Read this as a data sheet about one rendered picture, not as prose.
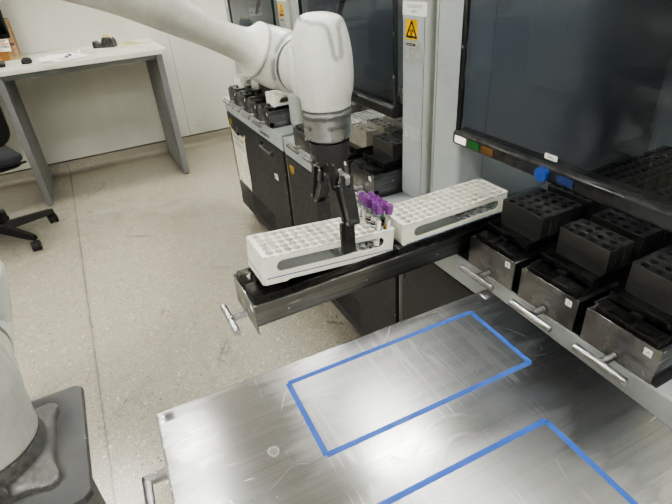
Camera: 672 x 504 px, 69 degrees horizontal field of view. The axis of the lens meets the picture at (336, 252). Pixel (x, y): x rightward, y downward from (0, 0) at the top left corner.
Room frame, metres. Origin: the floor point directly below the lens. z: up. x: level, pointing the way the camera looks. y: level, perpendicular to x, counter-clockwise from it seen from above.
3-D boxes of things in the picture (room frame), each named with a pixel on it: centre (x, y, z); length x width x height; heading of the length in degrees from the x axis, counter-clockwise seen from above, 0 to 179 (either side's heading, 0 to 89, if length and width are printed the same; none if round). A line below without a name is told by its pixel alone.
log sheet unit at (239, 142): (2.60, 0.49, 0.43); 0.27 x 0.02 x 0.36; 25
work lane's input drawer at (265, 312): (0.94, -0.10, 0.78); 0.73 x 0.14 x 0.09; 115
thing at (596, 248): (0.78, -0.48, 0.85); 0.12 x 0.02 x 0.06; 25
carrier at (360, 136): (1.56, -0.11, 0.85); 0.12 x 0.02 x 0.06; 26
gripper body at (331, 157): (0.89, 0.00, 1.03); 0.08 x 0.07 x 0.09; 25
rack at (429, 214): (1.01, -0.26, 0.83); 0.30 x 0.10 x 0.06; 115
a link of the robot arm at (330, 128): (0.89, 0.00, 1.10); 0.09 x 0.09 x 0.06
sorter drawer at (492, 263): (1.02, -0.62, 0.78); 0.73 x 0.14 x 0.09; 115
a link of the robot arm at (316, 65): (0.90, 0.00, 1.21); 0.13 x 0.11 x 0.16; 31
